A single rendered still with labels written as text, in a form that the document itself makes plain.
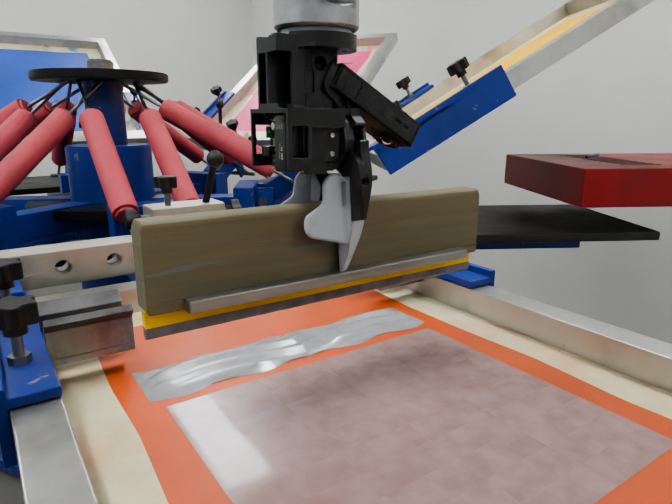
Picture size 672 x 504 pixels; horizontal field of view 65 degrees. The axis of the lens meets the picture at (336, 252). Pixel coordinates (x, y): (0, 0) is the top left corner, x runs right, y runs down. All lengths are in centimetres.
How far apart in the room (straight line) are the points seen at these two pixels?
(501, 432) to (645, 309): 215
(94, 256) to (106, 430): 36
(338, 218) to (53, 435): 29
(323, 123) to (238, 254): 13
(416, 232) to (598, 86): 213
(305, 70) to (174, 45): 453
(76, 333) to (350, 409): 29
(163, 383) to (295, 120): 29
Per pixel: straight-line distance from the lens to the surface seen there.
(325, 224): 47
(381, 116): 51
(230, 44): 518
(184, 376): 58
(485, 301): 74
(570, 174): 138
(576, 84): 271
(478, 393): 56
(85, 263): 83
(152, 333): 46
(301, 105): 47
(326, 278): 49
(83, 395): 59
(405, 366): 60
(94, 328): 60
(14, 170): 121
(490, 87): 115
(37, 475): 43
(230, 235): 45
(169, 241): 43
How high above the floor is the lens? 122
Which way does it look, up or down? 15 degrees down
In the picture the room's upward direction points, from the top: straight up
